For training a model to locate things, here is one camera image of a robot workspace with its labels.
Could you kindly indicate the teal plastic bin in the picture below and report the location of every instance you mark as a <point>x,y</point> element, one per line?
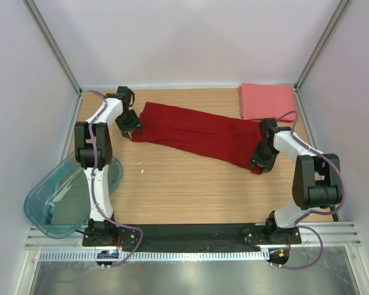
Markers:
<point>60,204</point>

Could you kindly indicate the aluminium frame rail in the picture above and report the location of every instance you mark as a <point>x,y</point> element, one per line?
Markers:
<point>51,42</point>
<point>327,33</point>

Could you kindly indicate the slotted cable duct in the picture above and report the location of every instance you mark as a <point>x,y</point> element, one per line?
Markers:
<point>112,256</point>

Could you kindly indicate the dark red t shirt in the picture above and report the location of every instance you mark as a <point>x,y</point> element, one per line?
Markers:
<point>219,137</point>

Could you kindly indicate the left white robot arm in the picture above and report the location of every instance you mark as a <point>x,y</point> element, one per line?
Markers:
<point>94,152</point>

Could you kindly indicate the folded pink t shirt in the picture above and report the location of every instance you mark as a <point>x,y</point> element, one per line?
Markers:
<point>258,101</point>

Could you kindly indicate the right aluminium frame rail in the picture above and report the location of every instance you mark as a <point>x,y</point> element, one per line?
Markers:
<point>327,33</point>

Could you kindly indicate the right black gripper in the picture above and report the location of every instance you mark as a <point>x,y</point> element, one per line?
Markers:
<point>267,165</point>

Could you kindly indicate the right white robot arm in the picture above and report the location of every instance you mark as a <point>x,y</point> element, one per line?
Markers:
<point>317,183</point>

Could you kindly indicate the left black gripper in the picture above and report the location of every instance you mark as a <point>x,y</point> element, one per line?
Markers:
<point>135,125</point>

